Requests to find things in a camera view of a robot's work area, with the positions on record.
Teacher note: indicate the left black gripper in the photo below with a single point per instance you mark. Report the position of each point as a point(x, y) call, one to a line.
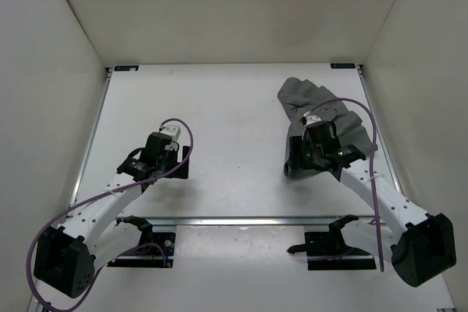
point(183, 171)

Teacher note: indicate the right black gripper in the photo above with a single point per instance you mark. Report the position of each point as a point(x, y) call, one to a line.
point(297, 145)

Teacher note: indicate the grey pleated skirt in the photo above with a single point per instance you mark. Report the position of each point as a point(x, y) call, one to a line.
point(300, 96)

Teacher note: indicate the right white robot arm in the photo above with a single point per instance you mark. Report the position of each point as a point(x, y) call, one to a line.
point(417, 244)

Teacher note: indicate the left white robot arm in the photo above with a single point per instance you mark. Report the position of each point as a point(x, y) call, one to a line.
point(69, 256)

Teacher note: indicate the right blue corner label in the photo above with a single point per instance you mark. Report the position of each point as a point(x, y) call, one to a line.
point(342, 66)

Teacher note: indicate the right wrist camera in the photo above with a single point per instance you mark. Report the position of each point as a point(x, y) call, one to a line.
point(309, 118)

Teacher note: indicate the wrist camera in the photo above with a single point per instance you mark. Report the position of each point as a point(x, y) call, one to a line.
point(172, 131)
point(309, 118)

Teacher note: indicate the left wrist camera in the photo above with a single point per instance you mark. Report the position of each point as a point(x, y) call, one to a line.
point(172, 131)

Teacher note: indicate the aluminium table edge rail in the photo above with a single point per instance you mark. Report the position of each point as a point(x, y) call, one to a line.
point(246, 221)

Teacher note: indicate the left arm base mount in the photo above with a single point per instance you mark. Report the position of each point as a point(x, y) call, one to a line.
point(155, 247)

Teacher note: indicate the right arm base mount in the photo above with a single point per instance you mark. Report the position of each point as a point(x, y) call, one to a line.
point(328, 251)

